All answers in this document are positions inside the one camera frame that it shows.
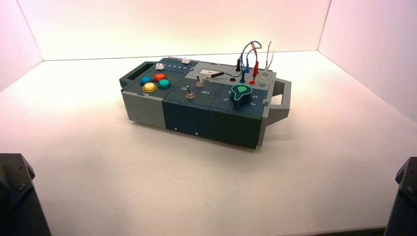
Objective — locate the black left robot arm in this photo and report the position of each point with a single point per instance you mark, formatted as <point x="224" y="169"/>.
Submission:
<point x="19" y="202"/>

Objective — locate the grey and teal task box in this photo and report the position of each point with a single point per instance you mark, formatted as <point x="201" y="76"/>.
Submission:
<point x="185" y="114"/>

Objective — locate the black green rotary knob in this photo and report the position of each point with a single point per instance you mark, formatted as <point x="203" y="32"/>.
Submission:
<point x="241" y="93"/>

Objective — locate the green push button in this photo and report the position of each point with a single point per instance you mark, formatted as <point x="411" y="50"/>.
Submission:
<point x="165" y="84"/>

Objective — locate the white slider knob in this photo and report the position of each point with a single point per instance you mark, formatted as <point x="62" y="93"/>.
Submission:
<point x="185" y="60"/>
<point x="159" y="66"/>

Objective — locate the red push button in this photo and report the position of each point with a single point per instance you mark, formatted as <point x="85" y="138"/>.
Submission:
<point x="160" y="77"/>

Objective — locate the yellow push button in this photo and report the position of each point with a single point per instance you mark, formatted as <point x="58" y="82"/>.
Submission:
<point x="150" y="87"/>

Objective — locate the blue push button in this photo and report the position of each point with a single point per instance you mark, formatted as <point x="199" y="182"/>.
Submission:
<point x="146" y="80"/>

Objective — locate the metal toggle switch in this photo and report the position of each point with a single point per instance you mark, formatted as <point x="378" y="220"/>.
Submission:
<point x="190" y="94"/>
<point x="199" y="82"/>

